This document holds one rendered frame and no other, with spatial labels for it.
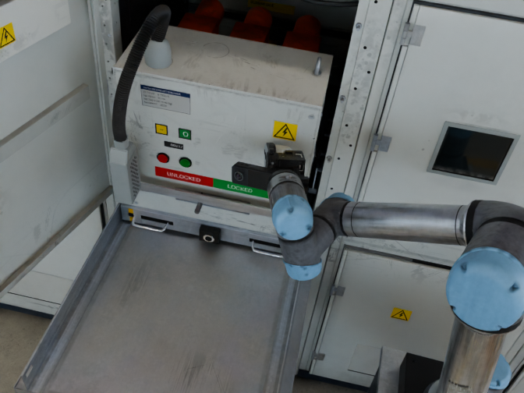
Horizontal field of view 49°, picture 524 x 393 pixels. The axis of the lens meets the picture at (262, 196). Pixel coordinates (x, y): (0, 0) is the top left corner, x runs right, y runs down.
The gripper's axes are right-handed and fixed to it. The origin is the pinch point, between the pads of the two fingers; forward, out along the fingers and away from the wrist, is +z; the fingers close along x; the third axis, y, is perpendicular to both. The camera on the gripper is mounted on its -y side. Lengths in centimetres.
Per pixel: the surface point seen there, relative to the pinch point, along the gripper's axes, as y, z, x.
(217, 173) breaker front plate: -11.2, 8.4, -11.1
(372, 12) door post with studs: 21.2, 1.3, 32.7
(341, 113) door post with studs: 19.7, 9.2, 6.4
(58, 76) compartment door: -50, 13, 12
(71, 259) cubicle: -61, 49, -66
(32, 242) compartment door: -60, 7, -33
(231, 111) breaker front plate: -8.6, 1.0, 8.6
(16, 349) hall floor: -86, 52, -113
